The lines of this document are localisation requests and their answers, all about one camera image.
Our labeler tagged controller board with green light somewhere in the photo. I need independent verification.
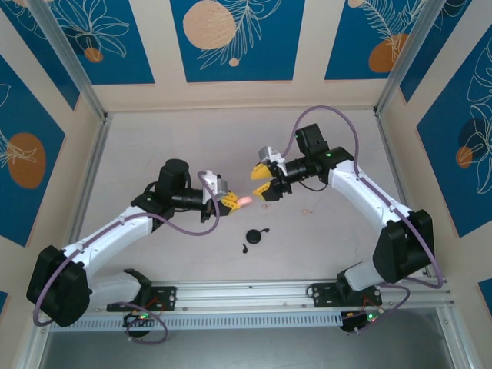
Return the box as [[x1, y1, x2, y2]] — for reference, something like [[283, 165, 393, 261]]
[[121, 310, 158, 341], [340, 307, 385, 335]]

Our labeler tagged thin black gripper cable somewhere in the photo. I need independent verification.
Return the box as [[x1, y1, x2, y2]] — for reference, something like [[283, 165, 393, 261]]
[[294, 177, 328, 193]]

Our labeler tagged aluminium side rail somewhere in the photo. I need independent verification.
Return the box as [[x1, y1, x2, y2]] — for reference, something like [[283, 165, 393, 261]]
[[63, 113, 115, 251], [373, 107, 453, 293]]

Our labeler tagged long aluminium base rail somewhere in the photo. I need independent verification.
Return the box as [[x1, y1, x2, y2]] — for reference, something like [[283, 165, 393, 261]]
[[88, 279, 457, 314]]

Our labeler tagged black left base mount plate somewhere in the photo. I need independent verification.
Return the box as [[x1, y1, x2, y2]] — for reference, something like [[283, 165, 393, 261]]
[[106, 284, 178, 312]]

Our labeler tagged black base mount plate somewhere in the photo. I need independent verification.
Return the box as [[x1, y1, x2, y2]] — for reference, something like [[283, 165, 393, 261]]
[[307, 282, 384, 308], [106, 284, 178, 312]]

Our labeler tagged white slotted cable duct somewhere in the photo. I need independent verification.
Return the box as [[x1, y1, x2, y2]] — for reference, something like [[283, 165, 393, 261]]
[[49, 311, 344, 331]]

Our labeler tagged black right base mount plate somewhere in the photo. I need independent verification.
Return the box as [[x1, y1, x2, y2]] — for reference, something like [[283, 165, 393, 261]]
[[307, 282, 384, 308]]

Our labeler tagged aluminium frame post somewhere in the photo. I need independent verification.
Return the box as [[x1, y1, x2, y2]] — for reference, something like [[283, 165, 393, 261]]
[[26, 0, 108, 122], [15, 324, 53, 369], [436, 307, 476, 369], [372, 0, 450, 116]]

